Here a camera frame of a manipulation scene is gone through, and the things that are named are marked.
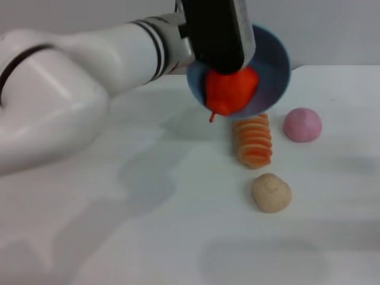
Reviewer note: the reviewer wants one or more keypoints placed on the orange toy fruit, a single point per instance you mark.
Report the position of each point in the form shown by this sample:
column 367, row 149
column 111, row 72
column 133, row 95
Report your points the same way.
column 231, row 92

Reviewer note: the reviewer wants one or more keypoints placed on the blue bowl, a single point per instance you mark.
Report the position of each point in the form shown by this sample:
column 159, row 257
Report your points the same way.
column 273, row 68

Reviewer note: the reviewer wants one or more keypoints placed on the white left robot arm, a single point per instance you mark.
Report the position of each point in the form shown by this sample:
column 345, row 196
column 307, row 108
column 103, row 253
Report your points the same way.
column 59, row 104

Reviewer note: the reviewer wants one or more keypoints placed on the orange striped toy bread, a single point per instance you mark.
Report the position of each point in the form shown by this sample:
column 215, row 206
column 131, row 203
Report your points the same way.
column 255, row 142

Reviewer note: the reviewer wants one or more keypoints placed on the beige toy bun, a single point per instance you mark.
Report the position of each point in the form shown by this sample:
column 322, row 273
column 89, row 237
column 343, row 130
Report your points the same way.
column 271, row 194

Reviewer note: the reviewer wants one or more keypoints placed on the pink toy bun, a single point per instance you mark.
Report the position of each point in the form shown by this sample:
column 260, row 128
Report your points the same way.
column 302, row 126

